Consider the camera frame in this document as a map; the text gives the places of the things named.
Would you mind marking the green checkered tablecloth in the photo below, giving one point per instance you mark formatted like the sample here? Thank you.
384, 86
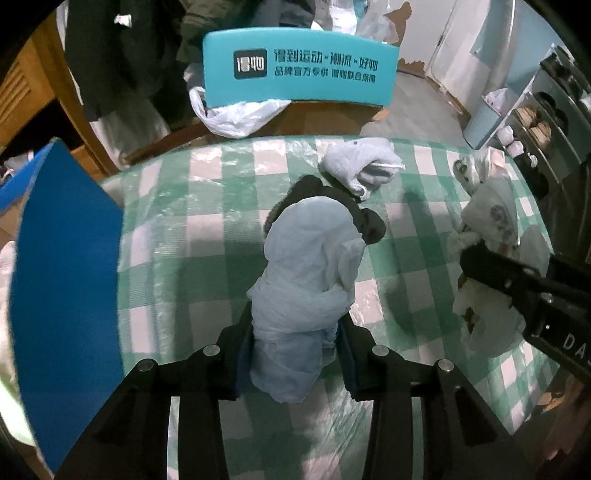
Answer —
184, 221

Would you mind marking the teal printed box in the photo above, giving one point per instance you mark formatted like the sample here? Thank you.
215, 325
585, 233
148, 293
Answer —
323, 87

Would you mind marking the light blue trash bin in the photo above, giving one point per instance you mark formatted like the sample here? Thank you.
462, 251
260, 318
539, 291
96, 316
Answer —
482, 127

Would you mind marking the brown cardboard box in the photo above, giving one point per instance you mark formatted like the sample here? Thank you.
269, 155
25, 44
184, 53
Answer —
323, 121

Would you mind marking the white hanging shirt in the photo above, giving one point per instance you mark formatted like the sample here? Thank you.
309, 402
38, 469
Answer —
124, 134

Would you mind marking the large blue plastic bag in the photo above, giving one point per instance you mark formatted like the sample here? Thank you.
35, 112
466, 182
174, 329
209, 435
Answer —
344, 16

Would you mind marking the black sock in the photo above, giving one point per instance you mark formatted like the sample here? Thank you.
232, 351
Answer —
369, 226

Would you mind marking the olive hanging jacket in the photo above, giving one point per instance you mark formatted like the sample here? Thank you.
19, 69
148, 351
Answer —
203, 23

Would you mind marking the black hanging coat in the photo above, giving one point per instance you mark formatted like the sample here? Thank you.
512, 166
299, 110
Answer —
115, 60

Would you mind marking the group of shoes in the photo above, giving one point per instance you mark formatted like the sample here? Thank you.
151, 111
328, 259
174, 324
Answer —
531, 129

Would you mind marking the white plastic bag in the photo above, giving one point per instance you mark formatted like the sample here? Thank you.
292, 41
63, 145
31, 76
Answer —
235, 120

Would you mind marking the wooden louvered door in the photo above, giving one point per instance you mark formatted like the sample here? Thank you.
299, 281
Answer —
11, 87

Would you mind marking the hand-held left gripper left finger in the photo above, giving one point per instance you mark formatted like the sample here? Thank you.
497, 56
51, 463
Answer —
244, 364

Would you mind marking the grey rolled sock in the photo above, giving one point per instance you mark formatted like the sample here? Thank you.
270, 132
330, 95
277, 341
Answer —
355, 161

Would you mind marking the metal shoe rack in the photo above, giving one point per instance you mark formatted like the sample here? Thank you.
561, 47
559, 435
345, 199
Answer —
554, 92

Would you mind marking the wooden wardrobe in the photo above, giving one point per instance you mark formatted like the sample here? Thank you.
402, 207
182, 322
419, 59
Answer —
87, 138

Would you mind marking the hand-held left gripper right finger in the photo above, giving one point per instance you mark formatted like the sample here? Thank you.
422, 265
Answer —
346, 364

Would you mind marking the clear plastic bag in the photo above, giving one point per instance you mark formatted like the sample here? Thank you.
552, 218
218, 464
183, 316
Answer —
378, 25

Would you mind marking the white patterned cloth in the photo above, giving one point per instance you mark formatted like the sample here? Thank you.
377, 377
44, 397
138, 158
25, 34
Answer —
494, 212

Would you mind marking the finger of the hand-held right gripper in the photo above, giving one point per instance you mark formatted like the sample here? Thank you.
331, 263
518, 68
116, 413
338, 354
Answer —
498, 270

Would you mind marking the blue-rimmed cardboard shoebox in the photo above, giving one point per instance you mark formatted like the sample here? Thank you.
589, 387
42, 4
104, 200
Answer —
64, 286

